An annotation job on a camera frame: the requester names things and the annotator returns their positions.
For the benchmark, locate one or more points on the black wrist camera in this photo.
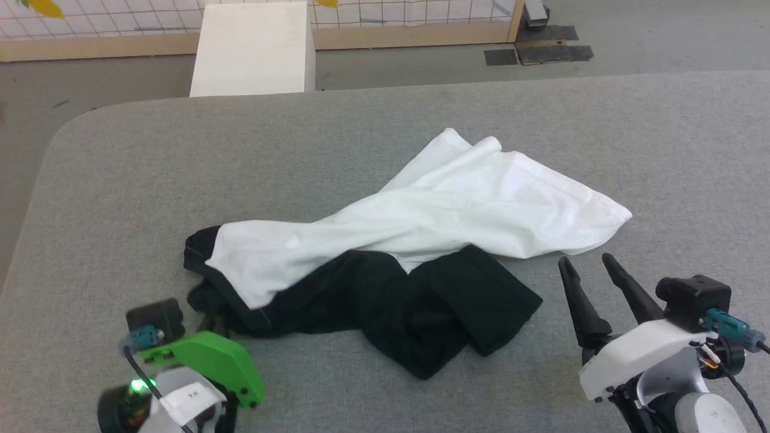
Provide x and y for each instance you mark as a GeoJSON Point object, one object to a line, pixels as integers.
{"type": "Point", "coordinates": [159, 316]}
{"type": "Point", "coordinates": [698, 297]}

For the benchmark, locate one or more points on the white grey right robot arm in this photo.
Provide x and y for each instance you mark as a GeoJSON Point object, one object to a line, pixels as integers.
{"type": "Point", "coordinates": [692, 409]}

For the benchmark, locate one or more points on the lemon print grid panel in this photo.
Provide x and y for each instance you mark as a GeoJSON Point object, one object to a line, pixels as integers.
{"type": "Point", "coordinates": [120, 24]}

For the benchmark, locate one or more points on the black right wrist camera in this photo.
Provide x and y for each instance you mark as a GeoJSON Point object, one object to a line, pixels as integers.
{"type": "Point", "coordinates": [698, 297]}

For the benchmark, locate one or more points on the white rectangular box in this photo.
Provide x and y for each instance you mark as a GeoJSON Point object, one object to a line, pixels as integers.
{"type": "Point", "coordinates": [252, 48]}

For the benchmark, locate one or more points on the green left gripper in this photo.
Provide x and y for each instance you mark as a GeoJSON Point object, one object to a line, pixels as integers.
{"type": "Point", "coordinates": [210, 352]}

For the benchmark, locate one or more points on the grey fabric sofa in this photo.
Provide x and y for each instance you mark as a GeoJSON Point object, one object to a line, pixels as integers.
{"type": "Point", "coordinates": [180, 168]}

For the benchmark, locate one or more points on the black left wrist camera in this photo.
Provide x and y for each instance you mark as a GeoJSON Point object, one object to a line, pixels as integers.
{"type": "Point", "coordinates": [159, 316]}

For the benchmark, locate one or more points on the black and white shirt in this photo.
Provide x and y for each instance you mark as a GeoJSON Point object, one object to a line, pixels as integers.
{"type": "Point", "coordinates": [457, 204]}

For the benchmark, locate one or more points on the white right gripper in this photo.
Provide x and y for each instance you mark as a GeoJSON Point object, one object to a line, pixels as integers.
{"type": "Point", "coordinates": [637, 349]}

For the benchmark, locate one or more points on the black floor mats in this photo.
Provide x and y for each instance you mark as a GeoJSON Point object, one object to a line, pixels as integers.
{"type": "Point", "coordinates": [541, 53]}

